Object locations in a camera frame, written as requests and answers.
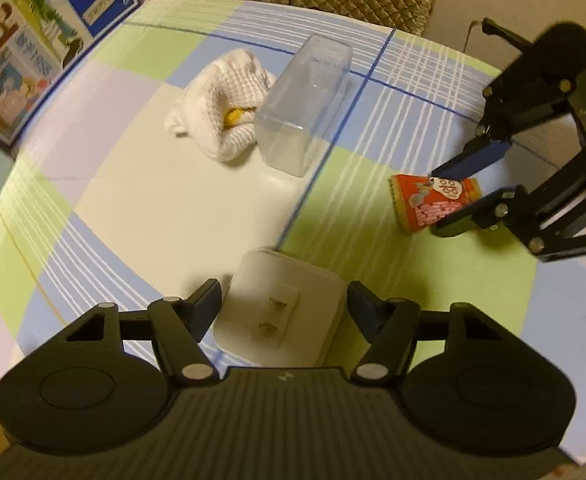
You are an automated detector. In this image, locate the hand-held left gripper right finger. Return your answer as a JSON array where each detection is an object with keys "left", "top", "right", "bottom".
[{"left": 347, "top": 281, "right": 518, "bottom": 387}]

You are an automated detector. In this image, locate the red snack packet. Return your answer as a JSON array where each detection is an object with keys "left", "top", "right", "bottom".
[{"left": 390, "top": 172, "right": 483, "bottom": 236}]

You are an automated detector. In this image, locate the blue illustrated milk carton box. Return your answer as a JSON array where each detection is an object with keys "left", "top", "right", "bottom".
[{"left": 0, "top": 0, "right": 142, "bottom": 147}]

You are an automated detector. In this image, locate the white power adapter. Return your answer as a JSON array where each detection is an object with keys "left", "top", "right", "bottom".
[{"left": 212, "top": 247, "right": 345, "bottom": 367}]

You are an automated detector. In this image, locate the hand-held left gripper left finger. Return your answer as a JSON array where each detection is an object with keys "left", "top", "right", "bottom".
[{"left": 60, "top": 278, "right": 223, "bottom": 387}]

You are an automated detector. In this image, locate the clear plastic box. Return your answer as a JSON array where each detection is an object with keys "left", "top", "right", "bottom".
[{"left": 255, "top": 34, "right": 353, "bottom": 179}]

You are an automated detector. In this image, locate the white knit cloth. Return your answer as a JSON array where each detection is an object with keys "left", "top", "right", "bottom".
[{"left": 165, "top": 48, "right": 277, "bottom": 164}]

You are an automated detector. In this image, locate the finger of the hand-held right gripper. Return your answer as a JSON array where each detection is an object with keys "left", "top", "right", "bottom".
[
  {"left": 430, "top": 49, "right": 574, "bottom": 182},
  {"left": 430, "top": 134, "right": 586, "bottom": 262}
]

